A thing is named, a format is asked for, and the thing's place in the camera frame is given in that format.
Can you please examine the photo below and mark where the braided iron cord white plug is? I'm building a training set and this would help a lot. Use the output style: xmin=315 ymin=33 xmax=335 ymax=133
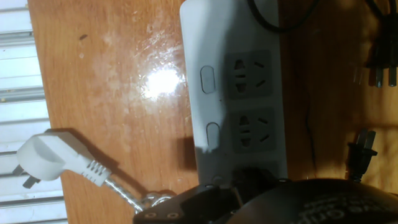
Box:
xmin=12 ymin=129 xmax=177 ymax=215

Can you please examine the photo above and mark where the white power strip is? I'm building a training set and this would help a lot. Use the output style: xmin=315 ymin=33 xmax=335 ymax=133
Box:
xmin=179 ymin=0 xmax=289 ymax=189

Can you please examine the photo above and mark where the glossy wooden board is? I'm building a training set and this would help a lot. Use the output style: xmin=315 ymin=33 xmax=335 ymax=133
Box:
xmin=27 ymin=0 xmax=398 ymax=224

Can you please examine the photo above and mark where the black white-lamp power cord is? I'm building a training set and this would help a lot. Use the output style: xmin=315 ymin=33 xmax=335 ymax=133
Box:
xmin=247 ymin=0 xmax=398 ymax=88

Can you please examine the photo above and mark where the black green-lamp power cord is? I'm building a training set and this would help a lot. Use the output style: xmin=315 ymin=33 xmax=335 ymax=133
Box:
xmin=346 ymin=129 xmax=379 ymax=184

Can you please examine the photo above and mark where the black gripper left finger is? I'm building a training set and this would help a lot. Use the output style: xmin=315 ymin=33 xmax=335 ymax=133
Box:
xmin=132 ymin=183 xmax=244 ymax=224

